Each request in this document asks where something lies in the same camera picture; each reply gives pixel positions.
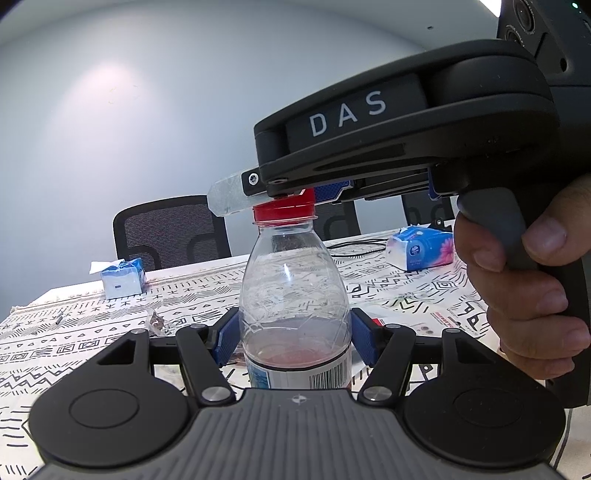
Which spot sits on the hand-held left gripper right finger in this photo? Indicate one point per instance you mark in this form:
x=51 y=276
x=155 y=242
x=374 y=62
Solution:
x=365 y=339

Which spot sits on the person's right hand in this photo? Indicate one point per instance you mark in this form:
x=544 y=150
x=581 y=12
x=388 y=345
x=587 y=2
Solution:
x=521 y=295

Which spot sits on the plain blue tissue pack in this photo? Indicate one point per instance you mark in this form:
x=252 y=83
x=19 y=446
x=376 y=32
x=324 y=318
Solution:
x=122 y=279

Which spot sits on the clear plastic bottle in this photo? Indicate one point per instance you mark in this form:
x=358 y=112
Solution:
x=295 y=286

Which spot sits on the black mesh office chair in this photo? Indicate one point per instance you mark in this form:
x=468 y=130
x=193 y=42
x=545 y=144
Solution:
x=166 y=230
x=339 y=221
x=427 y=212

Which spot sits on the crumpled clear wrapper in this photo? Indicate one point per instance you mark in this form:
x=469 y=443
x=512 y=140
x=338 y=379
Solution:
x=156 y=323

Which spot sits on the blue tissue pack pink flower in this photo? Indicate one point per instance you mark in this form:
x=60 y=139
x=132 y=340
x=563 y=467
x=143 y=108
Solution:
x=422 y=247

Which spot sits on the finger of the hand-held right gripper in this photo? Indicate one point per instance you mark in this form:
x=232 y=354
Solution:
x=330 y=191
x=231 y=196

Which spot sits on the red bottle cap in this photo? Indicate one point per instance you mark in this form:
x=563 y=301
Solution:
x=281 y=213

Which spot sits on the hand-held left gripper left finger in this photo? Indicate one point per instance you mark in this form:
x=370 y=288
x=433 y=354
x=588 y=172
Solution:
x=226 y=339

